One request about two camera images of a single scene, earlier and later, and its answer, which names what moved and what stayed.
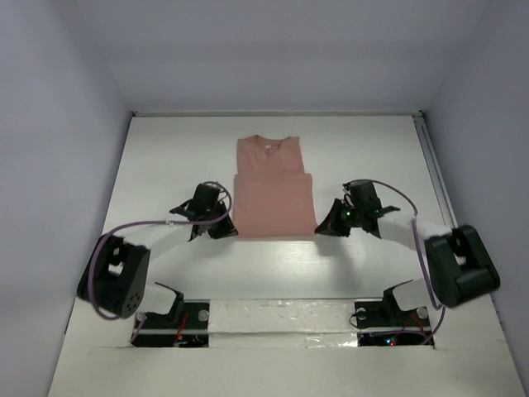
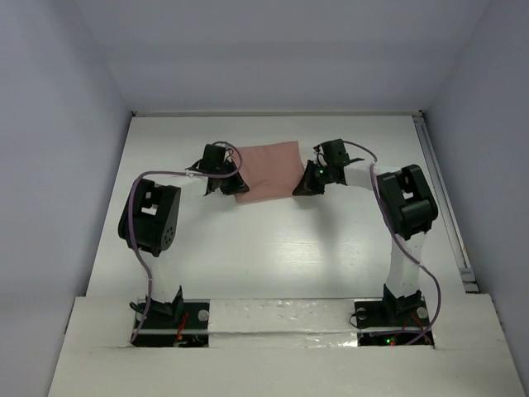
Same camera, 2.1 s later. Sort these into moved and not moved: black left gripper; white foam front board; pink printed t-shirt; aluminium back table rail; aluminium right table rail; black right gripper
Moved: pink printed t-shirt; black left gripper; black right gripper
Not moved: aluminium back table rail; aluminium right table rail; white foam front board
